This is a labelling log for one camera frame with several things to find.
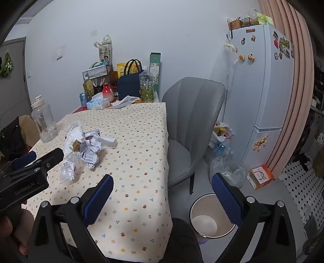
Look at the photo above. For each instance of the red table mat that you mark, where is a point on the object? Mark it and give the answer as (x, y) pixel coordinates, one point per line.
(76, 110)

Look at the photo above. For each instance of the white refrigerator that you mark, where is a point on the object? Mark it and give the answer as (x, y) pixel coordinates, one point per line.
(260, 88)

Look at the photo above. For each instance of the small brown carton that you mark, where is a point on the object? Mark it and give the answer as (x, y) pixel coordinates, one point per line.
(76, 146)

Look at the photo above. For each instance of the green patterned card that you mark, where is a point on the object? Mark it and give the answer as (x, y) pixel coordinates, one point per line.
(264, 18)

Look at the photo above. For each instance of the clear plastic wrapper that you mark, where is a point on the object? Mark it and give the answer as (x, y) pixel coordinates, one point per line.
(67, 169)

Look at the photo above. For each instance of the large clear water jug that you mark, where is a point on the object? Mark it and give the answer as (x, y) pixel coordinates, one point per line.
(45, 121)

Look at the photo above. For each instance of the white wall switch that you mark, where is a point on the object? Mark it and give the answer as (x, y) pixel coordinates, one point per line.
(59, 53)

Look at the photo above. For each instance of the orange white cardboard box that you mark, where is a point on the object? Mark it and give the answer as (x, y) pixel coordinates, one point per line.
(260, 177)

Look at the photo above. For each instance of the cluster of fridge magnets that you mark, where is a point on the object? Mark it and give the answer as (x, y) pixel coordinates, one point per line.
(283, 48)

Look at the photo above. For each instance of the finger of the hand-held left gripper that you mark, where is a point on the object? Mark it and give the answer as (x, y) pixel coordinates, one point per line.
(50, 156)
(24, 159)

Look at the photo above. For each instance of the clear plastic bag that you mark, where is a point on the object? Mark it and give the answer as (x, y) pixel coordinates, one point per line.
(227, 172)

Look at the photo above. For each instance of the white tissue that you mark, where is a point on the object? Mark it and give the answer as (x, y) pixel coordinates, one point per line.
(73, 131)

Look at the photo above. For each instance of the green hanging ornament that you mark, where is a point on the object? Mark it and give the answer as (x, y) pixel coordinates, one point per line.
(6, 64)

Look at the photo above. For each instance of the white tote bag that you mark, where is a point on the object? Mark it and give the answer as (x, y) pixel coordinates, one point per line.
(230, 65)

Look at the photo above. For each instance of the grey upholstered chair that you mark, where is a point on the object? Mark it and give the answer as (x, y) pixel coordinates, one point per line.
(192, 113)

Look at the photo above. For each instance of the floral patterned tablecloth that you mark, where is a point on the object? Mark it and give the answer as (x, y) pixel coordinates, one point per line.
(131, 151)

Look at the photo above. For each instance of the black mesh utensil holder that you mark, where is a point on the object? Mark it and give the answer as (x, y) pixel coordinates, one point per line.
(98, 88)

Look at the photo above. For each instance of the grey printed leaflet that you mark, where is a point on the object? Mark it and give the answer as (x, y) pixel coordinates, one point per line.
(119, 105)

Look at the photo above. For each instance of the white bag of goods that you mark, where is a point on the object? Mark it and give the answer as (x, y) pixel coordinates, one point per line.
(221, 131)

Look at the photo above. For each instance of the small figure fridge magnet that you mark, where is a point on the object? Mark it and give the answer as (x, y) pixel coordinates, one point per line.
(253, 38)

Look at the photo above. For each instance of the person's dark trousers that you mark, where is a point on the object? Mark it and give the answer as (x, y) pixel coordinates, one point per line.
(182, 242)

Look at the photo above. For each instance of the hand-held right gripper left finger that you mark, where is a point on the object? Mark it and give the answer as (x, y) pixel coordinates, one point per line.
(98, 199)

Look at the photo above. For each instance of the burger fridge magnet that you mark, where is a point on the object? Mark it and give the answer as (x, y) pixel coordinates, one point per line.
(241, 57)

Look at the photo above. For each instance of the brown cardboard box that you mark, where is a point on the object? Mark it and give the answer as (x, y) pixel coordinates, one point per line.
(319, 161)

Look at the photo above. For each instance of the white printed paper bag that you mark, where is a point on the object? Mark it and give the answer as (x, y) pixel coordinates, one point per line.
(105, 53)

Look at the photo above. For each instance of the tall green box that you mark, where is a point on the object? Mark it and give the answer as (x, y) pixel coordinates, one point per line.
(155, 65)

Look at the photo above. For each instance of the yellow snack bag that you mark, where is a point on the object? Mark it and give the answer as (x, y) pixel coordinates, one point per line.
(121, 68)

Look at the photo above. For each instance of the grey door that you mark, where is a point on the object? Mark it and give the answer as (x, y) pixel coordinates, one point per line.
(12, 83)

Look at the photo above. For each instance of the wide yellow tea bottle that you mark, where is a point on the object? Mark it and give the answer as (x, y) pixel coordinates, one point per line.
(146, 88)

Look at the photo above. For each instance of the white crumpled napkin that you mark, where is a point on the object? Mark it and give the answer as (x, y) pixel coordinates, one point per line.
(126, 99)

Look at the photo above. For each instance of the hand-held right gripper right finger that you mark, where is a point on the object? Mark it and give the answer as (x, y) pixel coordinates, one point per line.
(226, 199)

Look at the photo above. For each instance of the blue drink can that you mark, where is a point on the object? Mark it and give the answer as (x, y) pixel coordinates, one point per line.
(83, 100)

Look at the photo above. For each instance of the blue white packet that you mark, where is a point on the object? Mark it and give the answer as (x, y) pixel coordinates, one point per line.
(89, 155)

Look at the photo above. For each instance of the brown woven basket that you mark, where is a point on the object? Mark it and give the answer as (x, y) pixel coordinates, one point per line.
(235, 24)

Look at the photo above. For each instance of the dark storage shelf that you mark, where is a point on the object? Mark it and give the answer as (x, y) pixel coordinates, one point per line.
(317, 101)

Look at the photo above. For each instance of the person's left hand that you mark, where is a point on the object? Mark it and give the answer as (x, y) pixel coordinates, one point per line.
(5, 226)

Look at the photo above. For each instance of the white plastic bag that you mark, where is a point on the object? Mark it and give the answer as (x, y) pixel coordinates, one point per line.
(106, 143)

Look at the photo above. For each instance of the blue white tissue box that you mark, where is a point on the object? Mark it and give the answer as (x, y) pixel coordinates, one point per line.
(97, 103)

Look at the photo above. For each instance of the blue bottle pack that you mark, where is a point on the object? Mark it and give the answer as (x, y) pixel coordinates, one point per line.
(219, 149)

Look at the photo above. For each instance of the red vase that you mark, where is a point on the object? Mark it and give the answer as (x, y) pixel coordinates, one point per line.
(108, 93)

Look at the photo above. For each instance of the navy lunch bag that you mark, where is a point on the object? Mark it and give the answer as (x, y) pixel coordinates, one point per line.
(127, 86)

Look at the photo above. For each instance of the white round waste bin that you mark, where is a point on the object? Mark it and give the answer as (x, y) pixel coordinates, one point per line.
(202, 222)

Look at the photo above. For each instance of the brown plush toy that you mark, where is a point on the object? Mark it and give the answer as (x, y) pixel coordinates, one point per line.
(114, 75)

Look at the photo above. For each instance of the golden fridge magnet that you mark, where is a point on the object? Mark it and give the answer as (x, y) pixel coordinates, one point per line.
(262, 144)

